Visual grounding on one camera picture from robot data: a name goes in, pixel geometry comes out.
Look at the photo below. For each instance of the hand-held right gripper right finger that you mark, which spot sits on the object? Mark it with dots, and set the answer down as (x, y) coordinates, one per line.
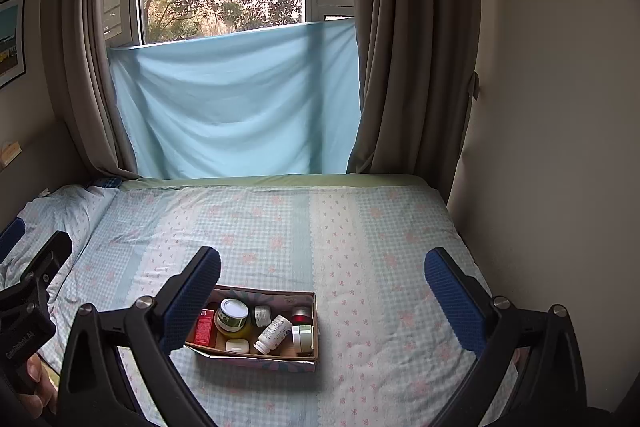
(452, 297)

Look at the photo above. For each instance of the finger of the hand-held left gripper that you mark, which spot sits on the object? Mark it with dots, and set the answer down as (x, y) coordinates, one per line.
(50, 257)
(11, 234)

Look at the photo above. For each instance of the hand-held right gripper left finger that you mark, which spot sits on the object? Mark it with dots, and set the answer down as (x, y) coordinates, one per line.
(192, 297)

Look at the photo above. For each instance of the small red box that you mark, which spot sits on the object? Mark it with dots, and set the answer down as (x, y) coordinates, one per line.
(204, 331)

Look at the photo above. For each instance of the large white-lid green jar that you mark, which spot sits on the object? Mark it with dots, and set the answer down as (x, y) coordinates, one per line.
(232, 312)

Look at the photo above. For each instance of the small white case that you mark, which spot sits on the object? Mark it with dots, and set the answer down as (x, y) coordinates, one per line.
(236, 346)

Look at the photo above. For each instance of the small grey-white jar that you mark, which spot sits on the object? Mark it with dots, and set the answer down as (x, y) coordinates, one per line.
(262, 316)

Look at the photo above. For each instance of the white pill bottle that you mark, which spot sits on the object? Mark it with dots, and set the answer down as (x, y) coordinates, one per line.
(274, 333)

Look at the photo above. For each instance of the patterned cardboard box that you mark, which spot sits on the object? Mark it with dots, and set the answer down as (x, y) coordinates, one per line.
(260, 364)

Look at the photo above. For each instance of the red jar silver lid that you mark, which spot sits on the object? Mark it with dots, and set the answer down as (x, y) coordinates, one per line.
(301, 318)

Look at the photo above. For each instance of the pale green lid jar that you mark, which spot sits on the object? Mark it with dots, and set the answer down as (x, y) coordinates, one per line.
(302, 338)

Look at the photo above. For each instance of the person's left hand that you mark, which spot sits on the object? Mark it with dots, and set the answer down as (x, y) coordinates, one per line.
(42, 384)

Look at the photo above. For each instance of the dark blue patterned cloth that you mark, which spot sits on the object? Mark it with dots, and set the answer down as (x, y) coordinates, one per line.
(107, 182)

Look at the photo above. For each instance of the checked bow-print bed sheet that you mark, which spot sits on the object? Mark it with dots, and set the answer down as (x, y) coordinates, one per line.
(350, 232)

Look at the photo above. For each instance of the pale green mattress cover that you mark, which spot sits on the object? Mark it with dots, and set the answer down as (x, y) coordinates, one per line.
(300, 180)

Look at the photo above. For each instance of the brown curtain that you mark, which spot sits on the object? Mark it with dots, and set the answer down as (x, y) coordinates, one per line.
(410, 57)
(85, 57)

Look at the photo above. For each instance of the light blue cloth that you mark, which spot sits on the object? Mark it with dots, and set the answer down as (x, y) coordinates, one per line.
(235, 107)

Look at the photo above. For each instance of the curtain tieback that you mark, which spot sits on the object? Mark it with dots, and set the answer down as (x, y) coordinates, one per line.
(474, 87)

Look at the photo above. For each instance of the small beige wall box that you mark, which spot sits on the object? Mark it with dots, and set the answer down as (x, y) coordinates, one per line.
(10, 152)

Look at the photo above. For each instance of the wall poster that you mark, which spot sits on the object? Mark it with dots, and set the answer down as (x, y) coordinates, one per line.
(10, 42)

